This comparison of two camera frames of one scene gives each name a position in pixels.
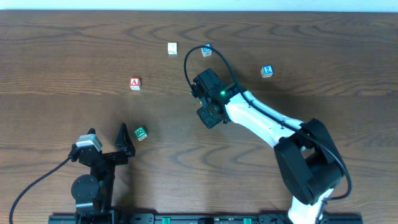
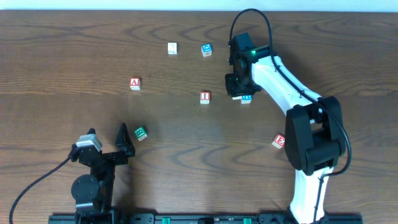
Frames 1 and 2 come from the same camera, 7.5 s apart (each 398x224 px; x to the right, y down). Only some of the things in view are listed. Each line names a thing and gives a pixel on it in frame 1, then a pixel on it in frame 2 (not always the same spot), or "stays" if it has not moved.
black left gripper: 106,156 stays
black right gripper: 201,86 to 237,90
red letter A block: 135,83 stays
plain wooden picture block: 172,48 stays
